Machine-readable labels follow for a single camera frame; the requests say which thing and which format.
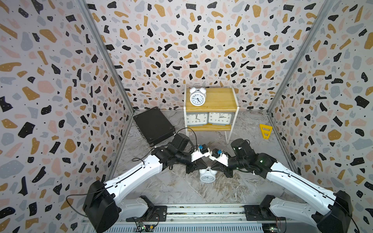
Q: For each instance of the black flat box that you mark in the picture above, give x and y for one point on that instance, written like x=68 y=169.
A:
x=154 y=126

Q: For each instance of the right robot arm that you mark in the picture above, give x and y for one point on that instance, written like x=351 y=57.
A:
x=328 y=211

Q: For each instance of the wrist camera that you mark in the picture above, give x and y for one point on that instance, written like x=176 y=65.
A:
x=219 y=156
x=201 y=151

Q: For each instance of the grey rectangular alarm clock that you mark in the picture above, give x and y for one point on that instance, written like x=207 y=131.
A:
x=219 y=118
x=196 y=119

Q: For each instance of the wooden two-tier shelf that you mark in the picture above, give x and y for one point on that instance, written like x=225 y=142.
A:
x=219 y=99

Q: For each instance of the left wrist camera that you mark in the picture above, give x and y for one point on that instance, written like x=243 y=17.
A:
x=201 y=151

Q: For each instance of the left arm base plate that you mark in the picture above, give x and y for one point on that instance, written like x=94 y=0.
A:
x=153 y=214

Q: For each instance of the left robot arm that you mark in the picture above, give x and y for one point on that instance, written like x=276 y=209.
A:
x=102 y=202

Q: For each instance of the white twin-bell alarm clock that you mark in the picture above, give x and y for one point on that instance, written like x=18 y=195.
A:
x=197 y=95

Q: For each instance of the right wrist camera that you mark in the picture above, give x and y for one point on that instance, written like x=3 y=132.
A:
x=219 y=156

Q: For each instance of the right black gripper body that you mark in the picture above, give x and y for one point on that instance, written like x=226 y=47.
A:
x=226 y=171

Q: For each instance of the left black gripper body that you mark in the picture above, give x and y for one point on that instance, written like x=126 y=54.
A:
x=191 y=166

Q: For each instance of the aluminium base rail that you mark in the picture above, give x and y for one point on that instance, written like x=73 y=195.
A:
x=210 y=218

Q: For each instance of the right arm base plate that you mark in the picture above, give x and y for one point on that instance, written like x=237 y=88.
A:
x=258 y=213

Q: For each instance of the yellow triangular plastic piece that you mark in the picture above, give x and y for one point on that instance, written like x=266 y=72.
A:
x=266 y=131

